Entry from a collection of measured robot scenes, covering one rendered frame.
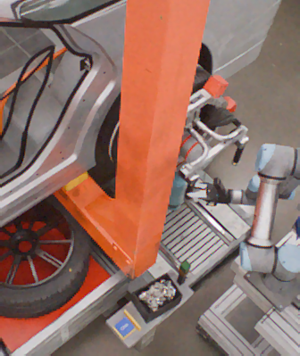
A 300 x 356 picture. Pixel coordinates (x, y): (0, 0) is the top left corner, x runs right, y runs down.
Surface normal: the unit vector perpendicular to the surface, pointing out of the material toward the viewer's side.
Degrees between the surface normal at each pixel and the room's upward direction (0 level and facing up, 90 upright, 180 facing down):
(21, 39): 6
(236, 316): 0
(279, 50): 0
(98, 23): 79
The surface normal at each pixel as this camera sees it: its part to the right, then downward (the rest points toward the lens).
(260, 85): 0.08, -0.57
